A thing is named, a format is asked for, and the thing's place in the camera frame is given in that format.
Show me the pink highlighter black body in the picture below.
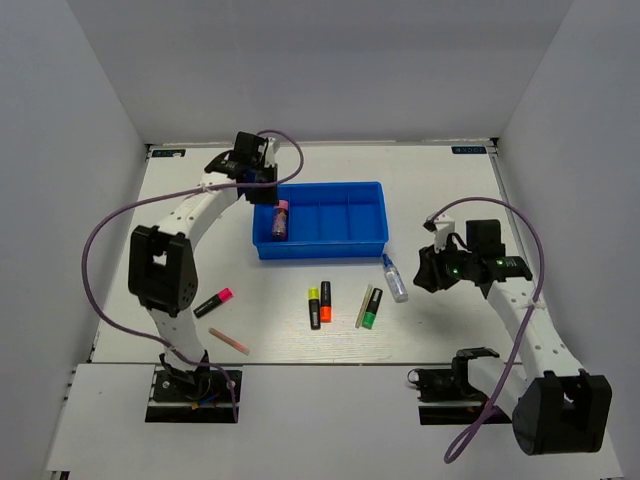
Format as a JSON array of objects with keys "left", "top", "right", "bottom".
[{"left": 193, "top": 288, "right": 233, "bottom": 318}]

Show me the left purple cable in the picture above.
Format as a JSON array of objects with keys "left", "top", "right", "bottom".
[{"left": 81, "top": 129, "right": 306, "bottom": 424}]

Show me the yellow highlighter black body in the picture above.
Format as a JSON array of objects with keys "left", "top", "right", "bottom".
[{"left": 308, "top": 287, "right": 321, "bottom": 330}]

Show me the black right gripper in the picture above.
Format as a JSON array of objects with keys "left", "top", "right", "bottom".
[{"left": 413, "top": 236, "right": 477, "bottom": 293}]

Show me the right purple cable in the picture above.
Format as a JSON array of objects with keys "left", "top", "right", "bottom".
[{"left": 443, "top": 196, "right": 546, "bottom": 465}]

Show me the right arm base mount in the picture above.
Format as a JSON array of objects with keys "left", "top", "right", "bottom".
[{"left": 407, "top": 368, "right": 488, "bottom": 426}]

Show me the blue compartment tray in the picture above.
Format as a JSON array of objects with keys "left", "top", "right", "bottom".
[{"left": 252, "top": 182, "right": 389, "bottom": 260}]

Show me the orange highlighter black body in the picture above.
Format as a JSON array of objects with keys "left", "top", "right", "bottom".
[{"left": 320, "top": 281, "right": 332, "bottom": 323}]

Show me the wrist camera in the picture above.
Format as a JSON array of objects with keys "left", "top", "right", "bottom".
[
  {"left": 423, "top": 214, "right": 455, "bottom": 253},
  {"left": 259, "top": 135, "right": 280, "bottom": 168}
]

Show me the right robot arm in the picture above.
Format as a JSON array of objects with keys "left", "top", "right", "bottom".
[{"left": 407, "top": 215, "right": 612, "bottom": 456}]

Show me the corner label sticker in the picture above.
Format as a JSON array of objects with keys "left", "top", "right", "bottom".
[
  {"left": 151, "top": 149, "right": 186, "bottom": 158},
  {"left": 451, "top": 145, "right": 487, "bottom": 155}
]

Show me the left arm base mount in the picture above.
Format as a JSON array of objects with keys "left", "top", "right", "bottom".
[{"left": 145, "top": 368, "right": 236, "bottom": 424}]

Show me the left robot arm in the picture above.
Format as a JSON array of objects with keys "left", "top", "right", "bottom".
[{"left": 128, "top": 132, "right": 278, "bottom": 399}]

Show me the green highlighter black body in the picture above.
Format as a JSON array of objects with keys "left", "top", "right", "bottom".
[{"left": 361, "top": 288, "right": 383, "bottom": 329}]

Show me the pink-capped marker tube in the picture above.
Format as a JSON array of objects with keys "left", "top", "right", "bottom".
[{"left": 271, "top": 200, "right": 289, "bottom": 241}]

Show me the purple cable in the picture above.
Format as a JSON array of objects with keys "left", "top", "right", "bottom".
[
  {"left": 443, "top": 196, "right": 546, "bottom": 465},
  {"left": 81, "top": 129, "right": 306, "bottom": 424}
]

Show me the slim pink highlighter pen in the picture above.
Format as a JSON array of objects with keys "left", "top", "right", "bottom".
[{"left": 208, "top": 328, "right": 251, "bottom": 356}]

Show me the right corner label sticker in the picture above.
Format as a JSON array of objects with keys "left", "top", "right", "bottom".
[{"left": 451, "top": 145, "right": 487, "bottom": 155}]

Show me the left corner label sticker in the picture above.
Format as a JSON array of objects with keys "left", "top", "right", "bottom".
[{"left": 151, "top": 149, "right": 186, "bottom": 158}]

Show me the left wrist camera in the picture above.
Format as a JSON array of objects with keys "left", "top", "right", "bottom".
[{"left": 259, "top": 135, "right": 280, "bottom": 168}]

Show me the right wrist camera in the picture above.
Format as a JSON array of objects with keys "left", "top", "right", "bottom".
[{"left": 423, "top": 214, "right": 455, "bottom": 253}]

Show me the clear spray bottle blue cap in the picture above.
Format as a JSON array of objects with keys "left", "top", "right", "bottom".
[{"left": 382, "top": 254, "right": 408, "bottom": 303}]

